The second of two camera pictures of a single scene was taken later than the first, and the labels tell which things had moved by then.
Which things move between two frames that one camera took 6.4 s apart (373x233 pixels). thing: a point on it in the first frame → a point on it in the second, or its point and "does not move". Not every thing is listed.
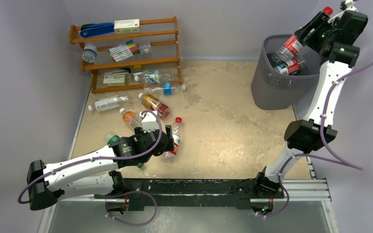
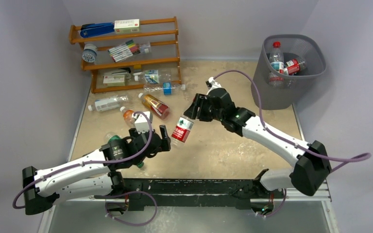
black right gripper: [311, 32] → [200, 107]
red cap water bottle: [170, 156] → [181, 130]
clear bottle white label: [107, 103] does not move
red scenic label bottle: [289, 68] does not move
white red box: [126, 26] does not move
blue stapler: [91, 29] does not move
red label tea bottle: [155, 105] does not move
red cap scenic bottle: [293, 44] → [276, 58]
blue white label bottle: [154, 76] does not move
